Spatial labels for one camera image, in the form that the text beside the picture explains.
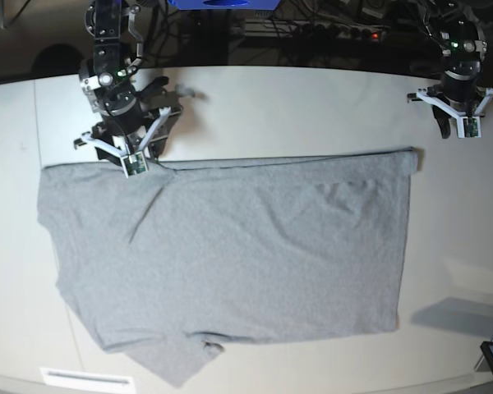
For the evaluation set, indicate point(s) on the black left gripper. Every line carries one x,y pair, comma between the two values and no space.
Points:
444,122

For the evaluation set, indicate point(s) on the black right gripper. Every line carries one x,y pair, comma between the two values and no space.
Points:
131,128

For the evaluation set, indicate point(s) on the grey T-shirt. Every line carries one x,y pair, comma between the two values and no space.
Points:
170,266

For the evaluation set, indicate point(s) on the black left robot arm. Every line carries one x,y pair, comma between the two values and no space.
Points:
456,98

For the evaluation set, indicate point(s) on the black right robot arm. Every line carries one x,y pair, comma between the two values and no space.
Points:
122,34

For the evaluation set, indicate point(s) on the white power strip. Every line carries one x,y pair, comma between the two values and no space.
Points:
292,28

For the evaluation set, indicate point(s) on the white label strip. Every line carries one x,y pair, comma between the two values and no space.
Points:
106,378

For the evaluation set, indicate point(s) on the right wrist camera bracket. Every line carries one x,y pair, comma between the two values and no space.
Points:
132,161

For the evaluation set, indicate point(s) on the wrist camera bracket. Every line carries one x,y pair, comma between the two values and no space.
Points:
467,129
132,161

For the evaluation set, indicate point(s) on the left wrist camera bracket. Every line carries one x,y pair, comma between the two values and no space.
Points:
467,129

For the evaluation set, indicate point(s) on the blue plastic mount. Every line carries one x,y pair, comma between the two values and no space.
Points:
263,5

